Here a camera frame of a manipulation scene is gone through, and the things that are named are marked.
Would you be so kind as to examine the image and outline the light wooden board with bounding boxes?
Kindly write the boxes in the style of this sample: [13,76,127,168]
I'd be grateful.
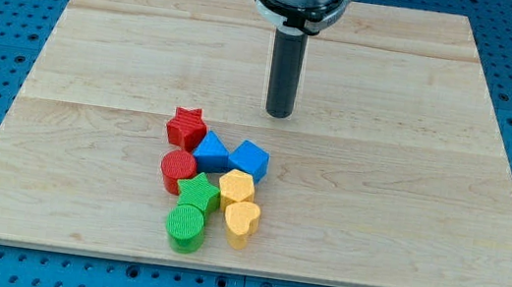
[0,0,512,287]

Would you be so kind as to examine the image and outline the blue cube block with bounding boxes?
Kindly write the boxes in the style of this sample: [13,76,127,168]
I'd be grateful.
[227,141,270,183]

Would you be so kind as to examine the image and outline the blue triangle block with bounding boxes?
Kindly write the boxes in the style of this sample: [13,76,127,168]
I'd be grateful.
[193,131,229,173]

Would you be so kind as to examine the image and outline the yellow pentagon block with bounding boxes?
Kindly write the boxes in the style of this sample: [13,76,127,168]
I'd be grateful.
[218,169,256,211]

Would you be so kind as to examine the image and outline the red star block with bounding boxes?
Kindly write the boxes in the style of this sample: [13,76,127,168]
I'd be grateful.
[166,106,208,152]

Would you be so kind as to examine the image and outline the yellow heart block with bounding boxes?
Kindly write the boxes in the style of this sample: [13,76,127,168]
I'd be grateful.
[224,201,261,250]

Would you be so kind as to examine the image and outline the green star block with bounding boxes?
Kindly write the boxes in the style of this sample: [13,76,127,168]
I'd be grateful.
[177,173,220,218]

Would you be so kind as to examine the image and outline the red cylinder block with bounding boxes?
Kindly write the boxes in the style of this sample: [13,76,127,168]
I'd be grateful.
[160,149,198,196]

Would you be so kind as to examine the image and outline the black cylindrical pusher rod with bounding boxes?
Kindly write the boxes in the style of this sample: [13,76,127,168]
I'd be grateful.
[265,29,308,119]

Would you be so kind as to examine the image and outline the green cylinder block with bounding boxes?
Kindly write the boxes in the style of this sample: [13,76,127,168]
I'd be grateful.
[165,204,205,254]

